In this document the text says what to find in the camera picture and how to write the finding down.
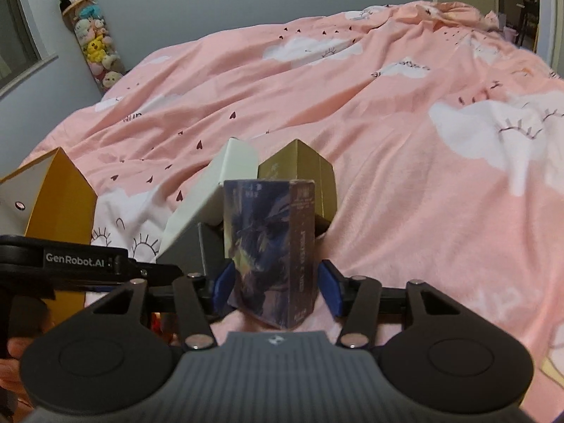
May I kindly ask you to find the orange cardboard storage box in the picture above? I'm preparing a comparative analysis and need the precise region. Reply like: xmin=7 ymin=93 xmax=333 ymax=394
xmin=1 ymin=148 xmax=97 ymax=324

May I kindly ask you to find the person hand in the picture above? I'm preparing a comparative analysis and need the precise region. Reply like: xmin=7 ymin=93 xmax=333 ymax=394
xmin=0 ymin=337 xmax=33 ymax=408

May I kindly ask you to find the pink patterned duvet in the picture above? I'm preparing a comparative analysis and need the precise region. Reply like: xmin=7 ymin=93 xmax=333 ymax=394
xmin=31 ymin=1 xmax=563 ymax=422

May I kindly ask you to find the gold small box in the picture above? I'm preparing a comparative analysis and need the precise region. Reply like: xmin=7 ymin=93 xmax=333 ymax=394
xmin=258 ymin=140 xmax=337 ymax=227

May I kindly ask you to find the white long box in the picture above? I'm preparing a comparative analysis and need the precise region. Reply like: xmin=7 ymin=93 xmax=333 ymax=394
xmin=157 ymin=137 xmax=259 ymax=258

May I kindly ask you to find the dark grey box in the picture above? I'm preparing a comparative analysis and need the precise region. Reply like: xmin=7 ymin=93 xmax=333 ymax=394
xmin=156 ymin=222 xmax=224 ymax=279

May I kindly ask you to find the window with frame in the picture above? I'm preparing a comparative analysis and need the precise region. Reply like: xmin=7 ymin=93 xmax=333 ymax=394
xmin=1 ymin=0 xmax=57 ymax=97

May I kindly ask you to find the plush toy storage tube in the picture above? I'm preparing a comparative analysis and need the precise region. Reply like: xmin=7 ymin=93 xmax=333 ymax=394
xmin=62 ymin=0 xmax=126 ymax=93

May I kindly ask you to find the dark blue photo card box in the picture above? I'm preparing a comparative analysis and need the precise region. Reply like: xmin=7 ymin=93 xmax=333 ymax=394
xmin=224 ymin=179 xmax=317 ymax=330

